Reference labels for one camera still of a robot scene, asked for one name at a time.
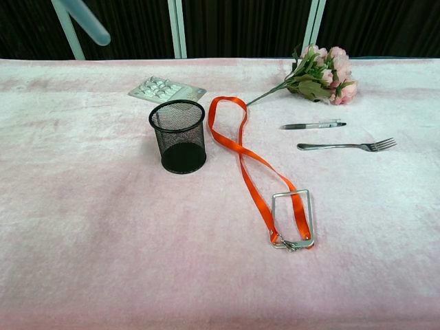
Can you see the transparent test tube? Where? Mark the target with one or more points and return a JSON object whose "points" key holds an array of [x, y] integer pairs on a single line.
{"points": [[93, 27]]}

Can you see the slanted white frame post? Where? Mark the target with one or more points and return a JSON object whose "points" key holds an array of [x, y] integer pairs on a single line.
{"points": [[74, 41]]}

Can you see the pink artificial flower bouquet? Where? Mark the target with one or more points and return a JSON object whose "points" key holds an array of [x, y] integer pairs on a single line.
{"points": [[323, 77]]}

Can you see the pink plush table cloth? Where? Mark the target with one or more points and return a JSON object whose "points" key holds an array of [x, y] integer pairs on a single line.
{"points": [[103, 240]]}

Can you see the black pleated curtain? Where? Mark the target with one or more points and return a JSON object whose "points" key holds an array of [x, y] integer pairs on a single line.
{"points": [[247, 27]]}

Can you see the clear ballpoint pen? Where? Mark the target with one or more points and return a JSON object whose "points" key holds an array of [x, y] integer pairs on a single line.
{"points": [[309, 126]]}

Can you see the silver pill blister pack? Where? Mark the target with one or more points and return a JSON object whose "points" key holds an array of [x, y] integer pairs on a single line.
{"points": [[154, 89]]}

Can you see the black mesh pen cup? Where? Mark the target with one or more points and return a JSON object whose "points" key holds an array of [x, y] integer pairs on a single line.
{"points": [[184, 161]]}

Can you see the clear metal-framed badge holder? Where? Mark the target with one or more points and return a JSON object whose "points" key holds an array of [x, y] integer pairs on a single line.
{"points": [[311, 220]]}

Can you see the silver metal fork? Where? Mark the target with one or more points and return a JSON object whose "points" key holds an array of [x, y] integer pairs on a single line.
{"points": [[337, 146]]}

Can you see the white double frame post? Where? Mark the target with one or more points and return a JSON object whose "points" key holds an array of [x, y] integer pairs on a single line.
{"points": [[177, 31]]}

